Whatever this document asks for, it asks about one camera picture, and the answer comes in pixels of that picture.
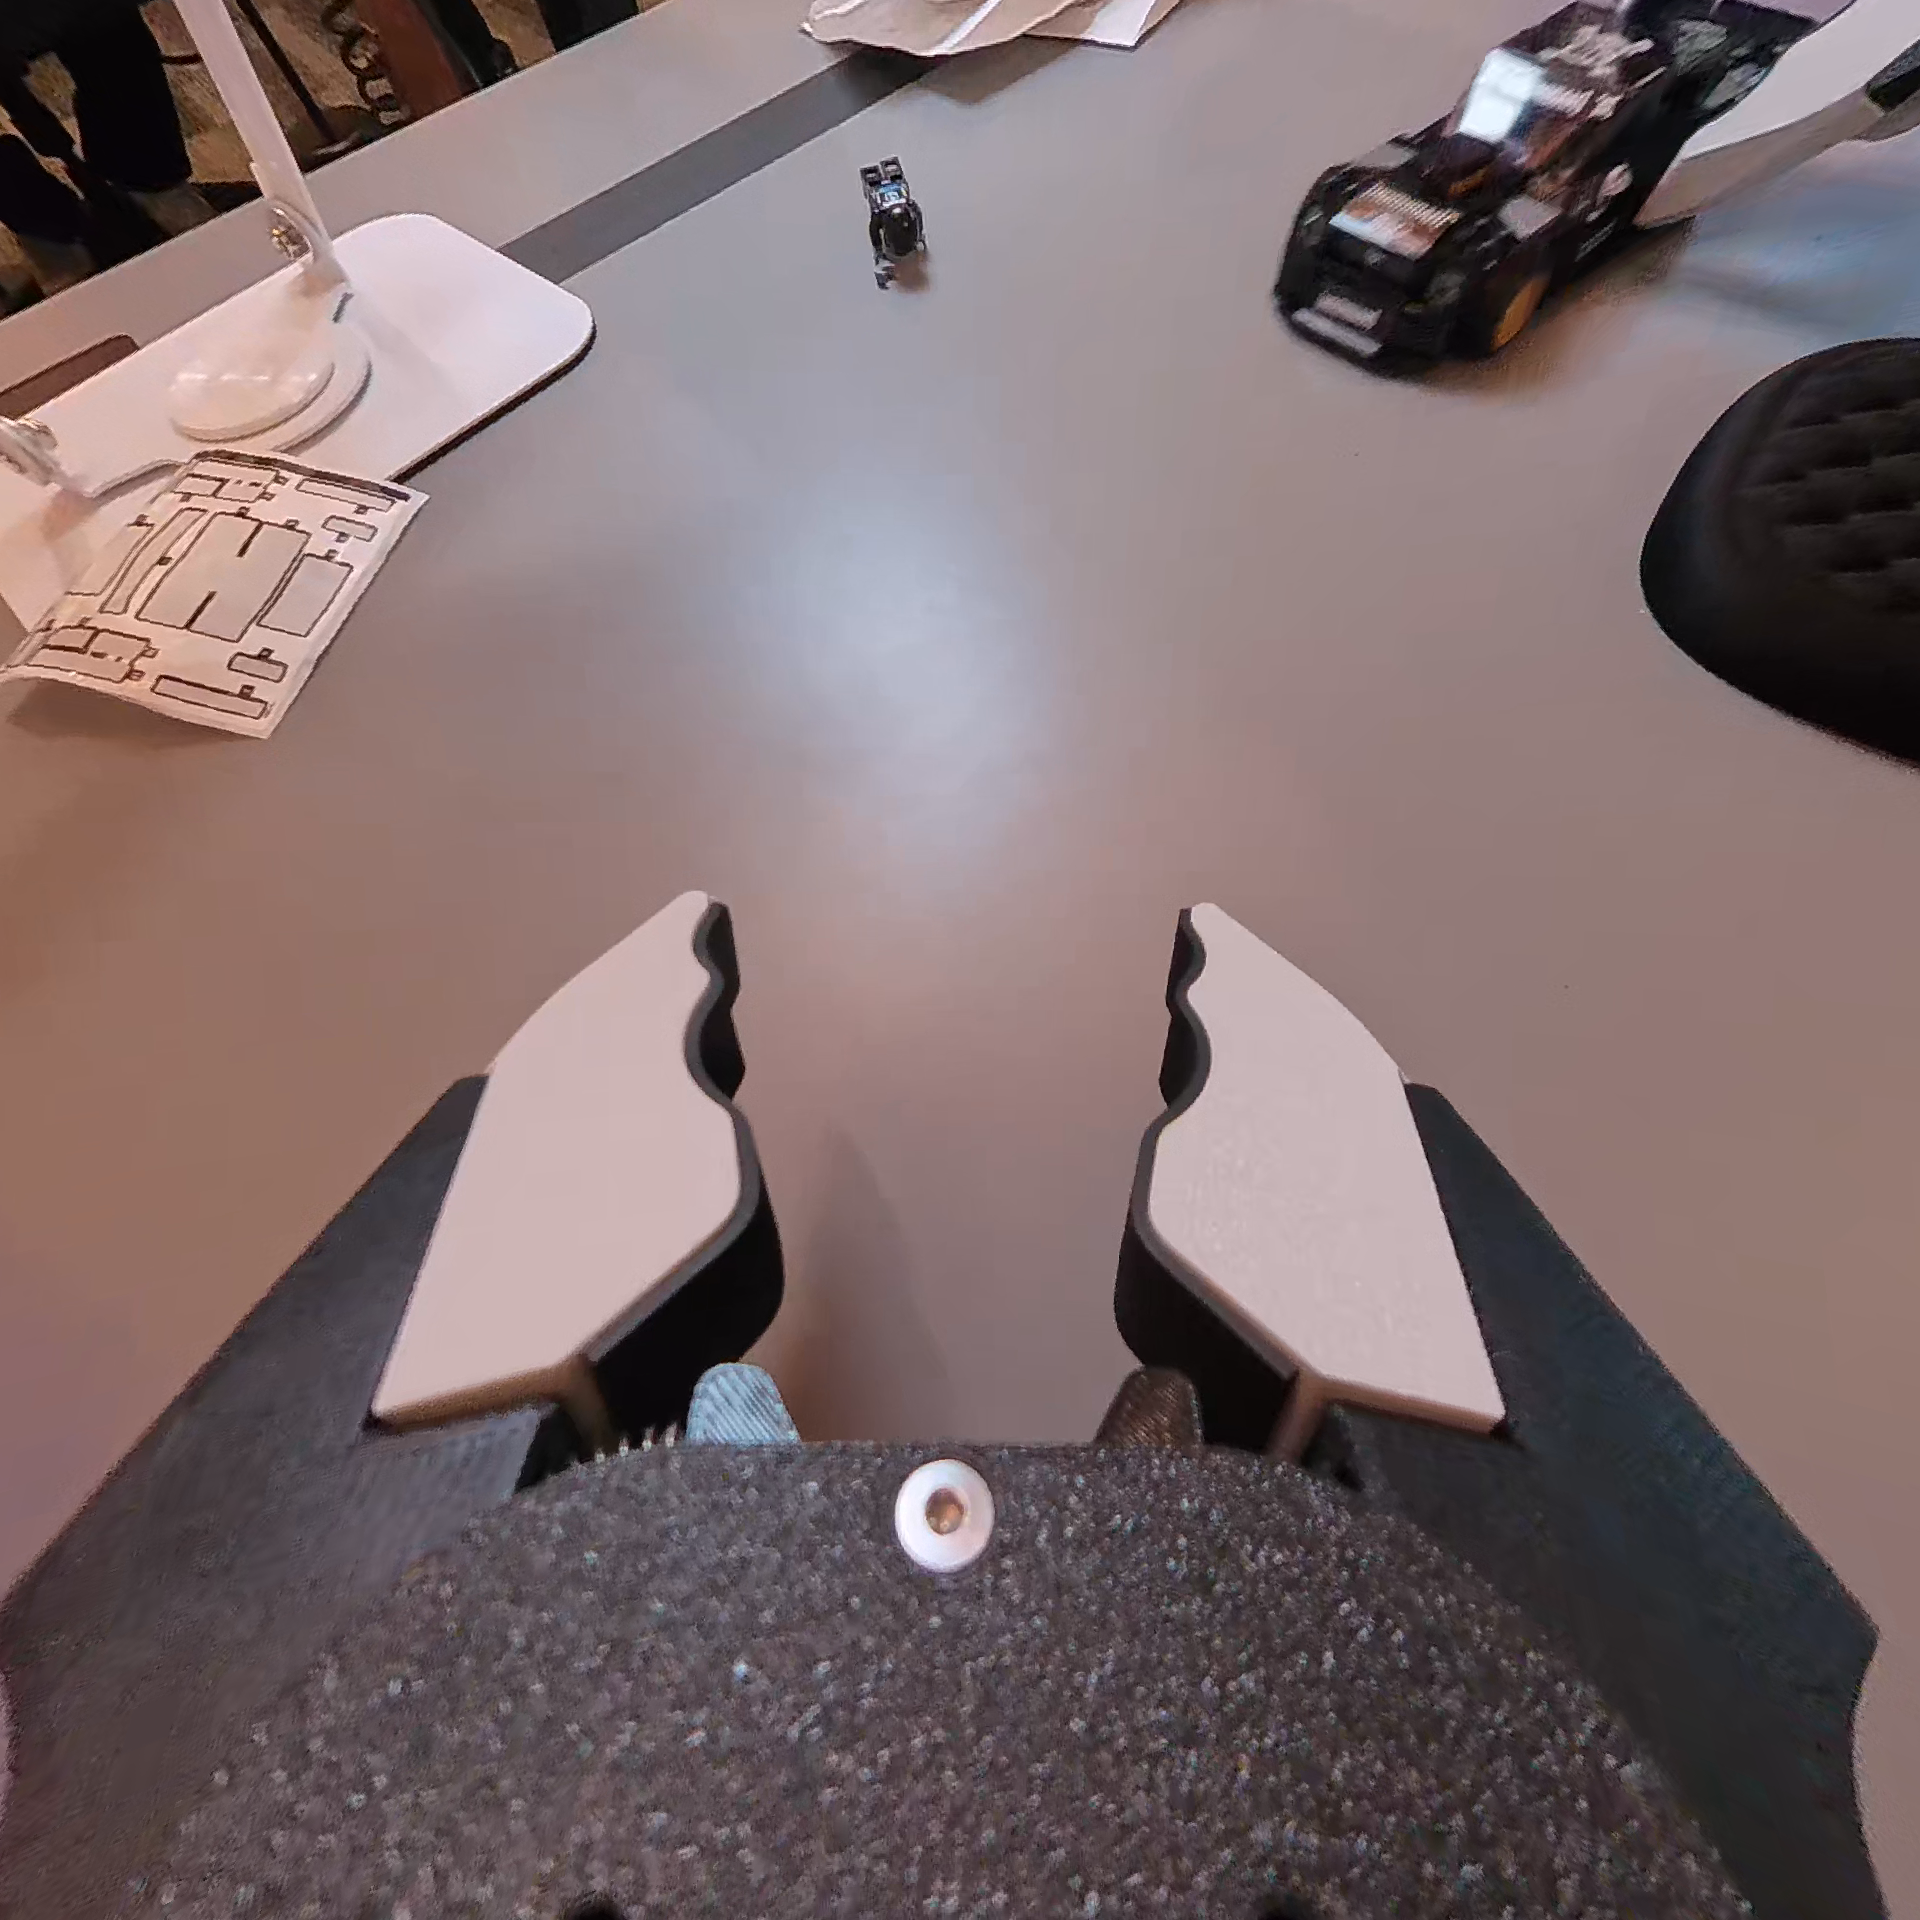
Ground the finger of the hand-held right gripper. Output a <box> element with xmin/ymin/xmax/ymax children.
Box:
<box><xmin>1636</xmin><ymin>0</ymin><xmax>1920</xmax><ymax>234</ymax></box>

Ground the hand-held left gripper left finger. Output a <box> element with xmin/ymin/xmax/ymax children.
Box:
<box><xmin>368</xmin><ymin>892</ymin><xmax>788</xmax><ymax>1442</ymax></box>

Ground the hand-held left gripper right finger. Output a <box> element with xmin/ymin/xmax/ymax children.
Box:
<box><xmin>1117</xmin><ymin>900</ymin><xmax>1510</xmax><ymax>1465</ymax></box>

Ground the black lego car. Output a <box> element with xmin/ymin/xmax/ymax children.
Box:
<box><xmin>1272</xmin><ymin>0</ymin><xmax>1818</xmax><ymax>370</ymax></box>

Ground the small black lego piece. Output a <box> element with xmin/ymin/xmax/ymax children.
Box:
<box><xmin>860</xmin><ymin>158</ymin><xmax>933</xmax><ymax>290</ymax></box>

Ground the black dimpled wrist rest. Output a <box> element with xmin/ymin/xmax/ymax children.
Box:
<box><xmin>1640</xmin><ymin>341</ymin><xmax>1920</xmax><ymax>768</ymax></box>

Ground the white sticker sheet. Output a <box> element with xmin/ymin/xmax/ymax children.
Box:
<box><xmin>0</xmin><ymin>451</ymin><xmax>428</xmax><ymax>744</ymax></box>

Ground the clear plastic parts bag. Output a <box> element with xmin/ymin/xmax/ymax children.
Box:
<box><xmin>803</xmin><ymin>0</ymin><xmax>1192</xmax><ymax>58</ymax></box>

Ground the white booklet stand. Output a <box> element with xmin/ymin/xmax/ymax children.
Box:
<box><xmin>0</xmin><ymin>0</ymin><xmax>596</xmax><ymax>634</ymax></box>

